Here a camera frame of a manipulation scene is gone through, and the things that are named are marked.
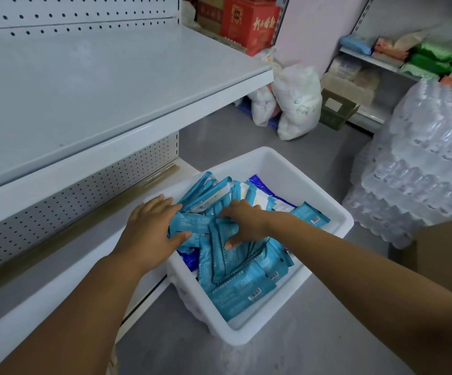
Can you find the person's left hand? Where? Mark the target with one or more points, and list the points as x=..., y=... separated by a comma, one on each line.
x=144, y=234

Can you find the person's right hand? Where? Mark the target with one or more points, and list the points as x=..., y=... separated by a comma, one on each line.
x=251, y=224

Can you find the person's left thumb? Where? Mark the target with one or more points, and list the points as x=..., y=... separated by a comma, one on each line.
x=180, y=238

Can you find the person's right thumb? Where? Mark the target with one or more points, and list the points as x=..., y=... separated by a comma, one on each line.
x=234, y=243

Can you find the blue wet wipe packet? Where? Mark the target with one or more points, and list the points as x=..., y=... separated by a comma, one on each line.
x=226, y=261
x=190, y=226

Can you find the person's left forearm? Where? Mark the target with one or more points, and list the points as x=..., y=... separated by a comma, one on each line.
x=81, y=320

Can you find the person's right forearm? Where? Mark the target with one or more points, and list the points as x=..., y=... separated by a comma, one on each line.
x=366, y=285

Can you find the dark blue white pouch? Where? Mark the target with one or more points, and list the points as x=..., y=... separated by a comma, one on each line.
x=190, y=259
x=263, y=187

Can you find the pile of blue packets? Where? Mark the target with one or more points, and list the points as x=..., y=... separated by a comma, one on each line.
x=245, y=287

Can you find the white plastic bin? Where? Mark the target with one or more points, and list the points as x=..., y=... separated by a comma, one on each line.
x=308, y=226

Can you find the blue flat package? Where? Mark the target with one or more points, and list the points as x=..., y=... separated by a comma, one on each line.
x=245, y=109

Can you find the small white plastic bag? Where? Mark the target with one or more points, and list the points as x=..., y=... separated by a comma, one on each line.
x=263, y=105

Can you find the large white plastic bag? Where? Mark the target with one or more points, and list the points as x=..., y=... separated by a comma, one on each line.
x=298, y=99

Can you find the green cardboard box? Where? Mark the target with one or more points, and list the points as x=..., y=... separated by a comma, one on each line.
x=337, y=111

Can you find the white metal shelf unit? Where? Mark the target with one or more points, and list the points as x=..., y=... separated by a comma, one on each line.
x=93, y=93

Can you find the beige cardboard box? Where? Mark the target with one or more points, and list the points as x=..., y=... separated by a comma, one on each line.
x=345, y=89

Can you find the stack of shrink-wrapped water bottles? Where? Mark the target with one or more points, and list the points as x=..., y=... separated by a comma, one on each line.
x=421, y=160

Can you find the brown cardboard box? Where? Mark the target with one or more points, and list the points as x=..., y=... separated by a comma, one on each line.
x=441, y=253

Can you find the pale wrapped goods pack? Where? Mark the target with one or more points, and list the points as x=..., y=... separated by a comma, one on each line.
x=353, y=68

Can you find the red gift box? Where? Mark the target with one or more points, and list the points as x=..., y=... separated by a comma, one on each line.
x=249, y=23

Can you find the brown red carton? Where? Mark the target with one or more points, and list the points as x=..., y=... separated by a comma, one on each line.
x=210, y=13

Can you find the light blue soft pack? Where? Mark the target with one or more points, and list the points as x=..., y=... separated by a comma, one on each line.
x=357, y=44

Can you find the light green snack pack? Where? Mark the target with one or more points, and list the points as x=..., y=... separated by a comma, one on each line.
x=419, y=72

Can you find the dark green snack pack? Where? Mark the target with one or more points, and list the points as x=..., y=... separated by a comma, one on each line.
x=431, y=64
x=437, y=51

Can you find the beige snack pack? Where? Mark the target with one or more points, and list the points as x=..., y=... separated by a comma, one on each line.
x=411, y=38

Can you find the grey metal shelf unit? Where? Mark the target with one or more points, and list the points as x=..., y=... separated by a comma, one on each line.
x=402, y=15

